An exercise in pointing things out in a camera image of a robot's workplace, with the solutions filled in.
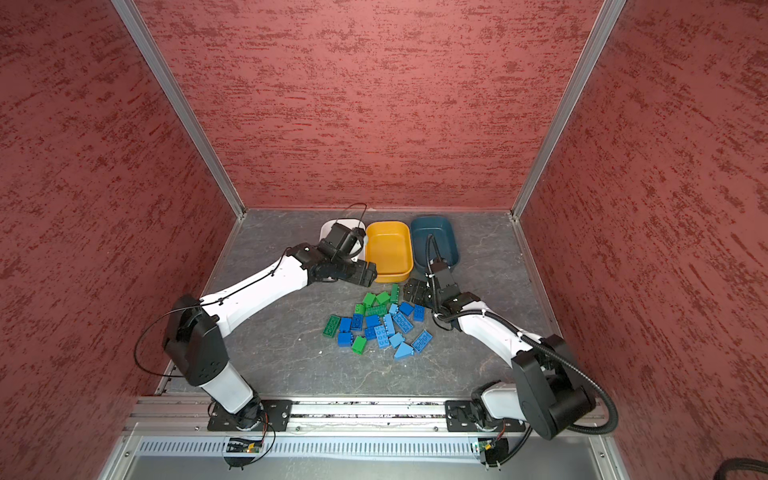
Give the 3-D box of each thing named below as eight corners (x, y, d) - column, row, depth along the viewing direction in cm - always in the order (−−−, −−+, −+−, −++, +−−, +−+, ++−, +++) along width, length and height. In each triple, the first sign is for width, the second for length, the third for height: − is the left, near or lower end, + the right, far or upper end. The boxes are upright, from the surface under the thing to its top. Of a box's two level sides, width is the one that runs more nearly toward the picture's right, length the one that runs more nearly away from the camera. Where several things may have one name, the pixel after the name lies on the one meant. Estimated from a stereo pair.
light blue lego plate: (410, 346, 88) (410, 343, 86) (424, 331, 91) (425, 328, 89) (419, 355, 86) (419, 353, 84) (433, 339, 89) (434, 337, 88)
